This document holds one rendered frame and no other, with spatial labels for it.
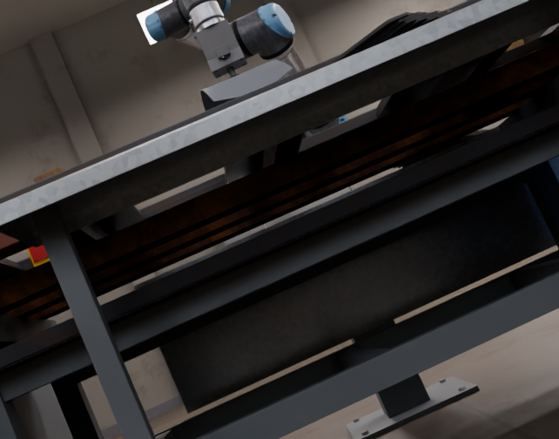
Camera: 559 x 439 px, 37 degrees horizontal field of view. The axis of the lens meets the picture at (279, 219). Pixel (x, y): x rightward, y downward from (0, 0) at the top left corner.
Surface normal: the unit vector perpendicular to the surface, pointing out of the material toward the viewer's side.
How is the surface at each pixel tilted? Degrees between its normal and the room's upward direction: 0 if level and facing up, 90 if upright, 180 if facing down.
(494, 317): 90
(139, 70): 90
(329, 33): 90
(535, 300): 90
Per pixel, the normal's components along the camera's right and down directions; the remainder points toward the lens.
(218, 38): -0.07, -0.08
